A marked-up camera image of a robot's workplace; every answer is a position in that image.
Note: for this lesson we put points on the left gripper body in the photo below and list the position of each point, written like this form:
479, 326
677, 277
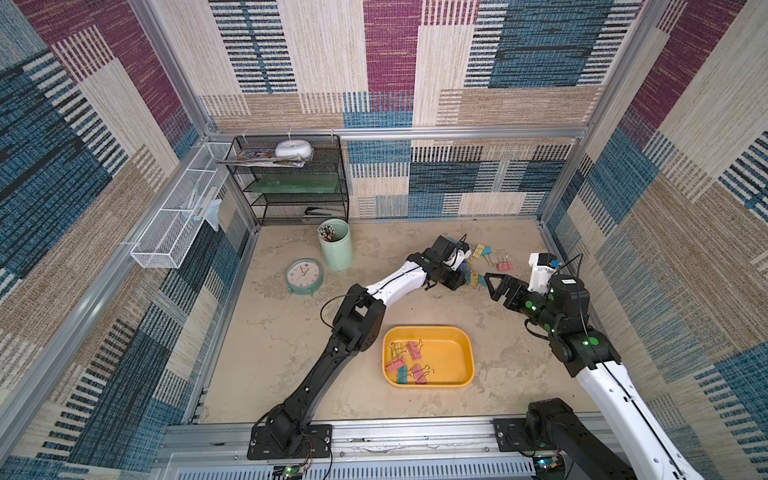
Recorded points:
450, 278

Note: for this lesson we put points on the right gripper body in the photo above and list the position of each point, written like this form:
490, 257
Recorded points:
513, 293

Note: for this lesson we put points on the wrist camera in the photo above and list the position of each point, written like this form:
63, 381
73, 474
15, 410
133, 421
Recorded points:
543, 266
449, 252

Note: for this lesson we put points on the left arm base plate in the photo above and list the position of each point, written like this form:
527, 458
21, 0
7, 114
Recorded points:
313, 441

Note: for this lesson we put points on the yellow storage tray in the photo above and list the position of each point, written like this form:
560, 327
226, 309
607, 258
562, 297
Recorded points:
447, 349

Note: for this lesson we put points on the black wire shelf rack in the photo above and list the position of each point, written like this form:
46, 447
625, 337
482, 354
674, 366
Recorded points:
292, 196

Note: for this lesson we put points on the magazines on shelf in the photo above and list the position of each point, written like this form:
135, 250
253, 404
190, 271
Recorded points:
264, 158

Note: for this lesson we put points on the yellow binder clip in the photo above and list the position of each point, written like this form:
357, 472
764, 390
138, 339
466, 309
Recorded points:
397, 349
479, 251

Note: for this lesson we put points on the white oval device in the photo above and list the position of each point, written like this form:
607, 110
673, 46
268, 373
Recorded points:
294, 148

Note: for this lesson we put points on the teal binder clip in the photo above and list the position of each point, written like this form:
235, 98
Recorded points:
402, 375

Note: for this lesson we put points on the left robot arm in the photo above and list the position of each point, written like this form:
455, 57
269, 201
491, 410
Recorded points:
354, 329

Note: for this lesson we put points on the green round clock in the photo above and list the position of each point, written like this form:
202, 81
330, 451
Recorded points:
304, 276

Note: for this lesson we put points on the white wire wall basket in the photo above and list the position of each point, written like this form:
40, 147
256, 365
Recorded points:
192, 202

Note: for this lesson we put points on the yellow binder clip on table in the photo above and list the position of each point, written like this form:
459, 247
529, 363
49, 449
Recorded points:
479, 251

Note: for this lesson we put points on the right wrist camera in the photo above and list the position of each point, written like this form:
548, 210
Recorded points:
543, 266

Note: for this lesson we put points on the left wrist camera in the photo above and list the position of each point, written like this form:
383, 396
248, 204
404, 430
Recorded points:
449, 252

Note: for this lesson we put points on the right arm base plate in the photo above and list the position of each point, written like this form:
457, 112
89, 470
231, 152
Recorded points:
514, 435

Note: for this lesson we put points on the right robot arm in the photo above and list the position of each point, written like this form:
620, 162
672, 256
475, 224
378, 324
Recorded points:
558, 304

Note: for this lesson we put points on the green pen cup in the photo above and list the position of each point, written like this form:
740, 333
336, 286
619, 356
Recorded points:
336, 244

